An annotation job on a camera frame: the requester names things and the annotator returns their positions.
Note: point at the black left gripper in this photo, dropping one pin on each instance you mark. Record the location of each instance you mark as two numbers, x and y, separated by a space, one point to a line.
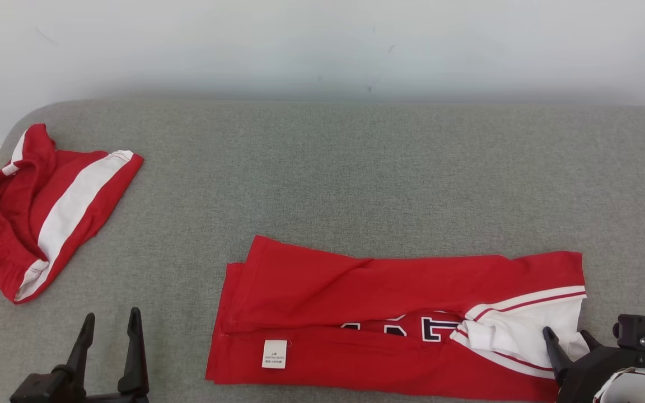
59 392

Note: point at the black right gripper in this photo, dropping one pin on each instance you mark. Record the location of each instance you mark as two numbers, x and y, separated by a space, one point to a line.
597 375

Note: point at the red shorts with white stripe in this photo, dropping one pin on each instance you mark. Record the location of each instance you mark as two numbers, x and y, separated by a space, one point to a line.
37 224

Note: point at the red white number 23 jersey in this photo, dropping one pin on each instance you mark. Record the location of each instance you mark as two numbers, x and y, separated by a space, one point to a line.
356 285

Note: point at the grey fabric sofa seat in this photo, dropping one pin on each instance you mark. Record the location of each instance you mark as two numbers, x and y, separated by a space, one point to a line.
300 179

